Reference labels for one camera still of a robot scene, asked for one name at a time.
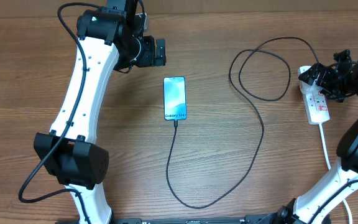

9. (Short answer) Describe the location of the white power strip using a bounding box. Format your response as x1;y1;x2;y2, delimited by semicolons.
297;65;331;126

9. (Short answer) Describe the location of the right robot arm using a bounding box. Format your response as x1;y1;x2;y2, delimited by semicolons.
260;50;358;223

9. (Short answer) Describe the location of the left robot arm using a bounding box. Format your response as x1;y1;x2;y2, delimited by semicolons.
34;0;166;223

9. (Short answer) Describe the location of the blue-screen smartphone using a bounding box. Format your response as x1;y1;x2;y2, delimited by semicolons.
163;77;187;121

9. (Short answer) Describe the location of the black charger cable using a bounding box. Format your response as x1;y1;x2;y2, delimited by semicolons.
165;37;323;210

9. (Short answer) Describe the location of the white charger plug adapter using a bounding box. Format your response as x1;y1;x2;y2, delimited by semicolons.
299;81;322;95

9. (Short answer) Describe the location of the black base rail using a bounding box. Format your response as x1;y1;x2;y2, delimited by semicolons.
112;215;267;224

